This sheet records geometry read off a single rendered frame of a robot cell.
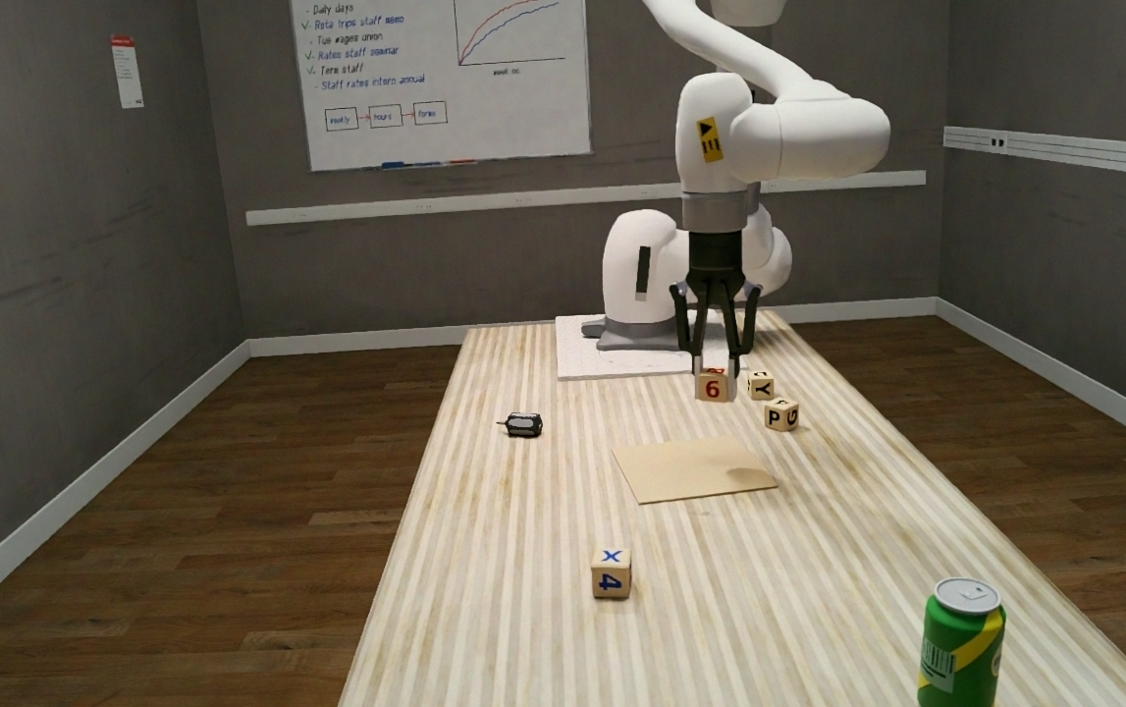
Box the green drink can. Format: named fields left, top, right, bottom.
left=917, top=578, right=1006, bottom=707

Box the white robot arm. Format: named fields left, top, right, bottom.
left=581, top=0, right=890, bottom=352

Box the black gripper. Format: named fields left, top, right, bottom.
left=669, top=230, right=763, bottom=403

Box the tan square mat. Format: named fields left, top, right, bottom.
left=611, top=435, right=777, bottom=505

